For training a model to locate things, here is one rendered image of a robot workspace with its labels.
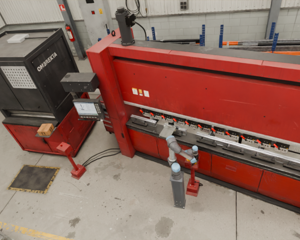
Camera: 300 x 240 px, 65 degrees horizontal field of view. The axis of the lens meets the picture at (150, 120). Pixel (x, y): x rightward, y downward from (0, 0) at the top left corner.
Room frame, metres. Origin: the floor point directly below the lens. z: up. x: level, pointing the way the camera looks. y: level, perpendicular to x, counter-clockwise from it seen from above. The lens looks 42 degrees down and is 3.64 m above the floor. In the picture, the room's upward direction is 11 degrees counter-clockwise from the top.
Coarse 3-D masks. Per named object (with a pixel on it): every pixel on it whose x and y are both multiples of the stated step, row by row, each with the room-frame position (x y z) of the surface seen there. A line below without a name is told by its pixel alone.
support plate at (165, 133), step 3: (165, 126) 2.75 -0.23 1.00; (168, 126) 2.74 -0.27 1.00; (165, 129) 2.68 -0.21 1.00; (168, 129) 2.67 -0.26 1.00; (171, 129) 2.66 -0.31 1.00; (174, 129) 2.64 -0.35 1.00; (162, 132) 2.62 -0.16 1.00; (165, 132) 2.61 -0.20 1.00; (168, 132) 2.60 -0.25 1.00; (171, 132) 2.58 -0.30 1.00; (159, 135) 2.58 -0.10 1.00; (162, 135) 2.56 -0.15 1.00; (165, 135) 2.55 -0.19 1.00; (168, 135) 2.54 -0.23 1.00
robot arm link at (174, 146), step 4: (172, 144) 1.97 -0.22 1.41; (176, 144) 1.97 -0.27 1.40; (172, 148) 1.94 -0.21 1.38; (176, 148) 1.93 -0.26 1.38; (180, 148) 1.95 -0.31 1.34; (176, 152) 1.91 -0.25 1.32; (180, 152) 1.92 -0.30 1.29; (184, 152) 1.94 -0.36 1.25; (184, 156) 1.93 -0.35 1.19; (188, 156) 1.94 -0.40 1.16; (192, 156) 1.97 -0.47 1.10; (192, 160) 1.92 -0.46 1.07
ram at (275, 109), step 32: (128, 64) 3.06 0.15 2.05; (128, 96) 3.15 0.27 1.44; (160, 96) 2.78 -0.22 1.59; (192, 96) 2.48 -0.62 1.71; (224, 96) 2.23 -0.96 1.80; (256, 96) 2.02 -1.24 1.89; (288, 96) 1.84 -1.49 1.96; (224, 128) 2.21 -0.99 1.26; (256, 128) 1.98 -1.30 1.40; (288, 128) 1.78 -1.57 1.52
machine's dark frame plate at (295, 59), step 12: (156, 48) 2.86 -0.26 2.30; (168, 48) 2.79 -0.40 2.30; (180, 48) 2.72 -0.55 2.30; (192, 48) 2.66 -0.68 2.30; (204, 48) 2.60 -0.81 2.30; (216, 48) 2.54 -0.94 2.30; (132, 60) 3.11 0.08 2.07; (144, 60) 2.99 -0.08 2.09; (276, 60) 2.04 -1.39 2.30; (288, 60) 1.99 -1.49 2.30; (216, 72) 2.38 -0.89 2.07; (228, 72) 2.30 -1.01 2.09
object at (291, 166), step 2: (284, 162) 1.73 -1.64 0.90; (284, 164) 1.70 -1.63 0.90; (286, 164) 1.70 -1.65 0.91; (290, 164) 1.68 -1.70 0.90; (284, 166) 1.68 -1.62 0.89; (286, 166) 1.67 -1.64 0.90; (288, 166) 1.66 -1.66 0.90; (290, 166) 1.66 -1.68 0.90; (292, 166) 1.65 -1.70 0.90; (294, 166) 1.65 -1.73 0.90; (296, 166) 1.64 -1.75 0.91; (290, 168) 1.64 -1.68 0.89; (292, 168) 1.63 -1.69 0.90; (294, 168) 1.62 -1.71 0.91; (296, 168) 1.61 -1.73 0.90; (298, 168) 1.61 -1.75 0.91; (298, 170) 1.59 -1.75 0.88
